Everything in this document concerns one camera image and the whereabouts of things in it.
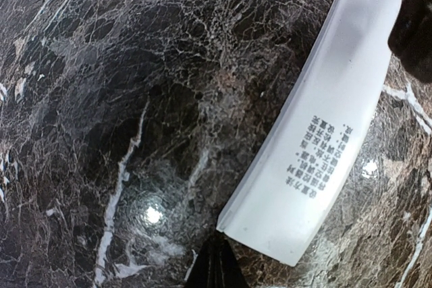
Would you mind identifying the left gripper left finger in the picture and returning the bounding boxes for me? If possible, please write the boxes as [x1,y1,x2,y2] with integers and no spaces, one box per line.
[184,236,213,288]

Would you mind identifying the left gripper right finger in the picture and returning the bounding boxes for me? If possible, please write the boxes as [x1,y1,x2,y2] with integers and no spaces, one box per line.
[213,236,248,288]

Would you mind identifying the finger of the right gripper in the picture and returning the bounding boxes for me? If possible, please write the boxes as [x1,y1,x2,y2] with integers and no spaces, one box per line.
[387,0,431,82]

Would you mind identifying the white remote control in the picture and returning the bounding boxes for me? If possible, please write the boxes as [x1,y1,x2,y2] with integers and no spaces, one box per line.
[217,0,402,266]

